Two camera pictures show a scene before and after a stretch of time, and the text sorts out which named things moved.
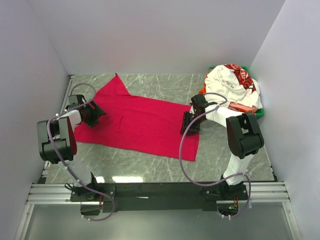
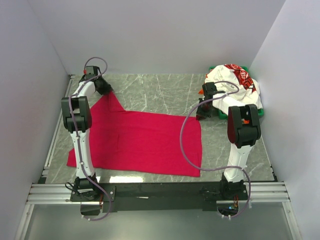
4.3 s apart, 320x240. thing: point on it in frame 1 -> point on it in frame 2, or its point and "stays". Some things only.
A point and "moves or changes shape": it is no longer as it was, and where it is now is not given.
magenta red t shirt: [135, 124] moves or changes shape
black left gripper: [97, 113] -> [108, 87]
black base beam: [146, 197] stays
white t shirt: [221, 79] stays
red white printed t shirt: [245, 80] stays
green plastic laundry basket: [260, 112] stays
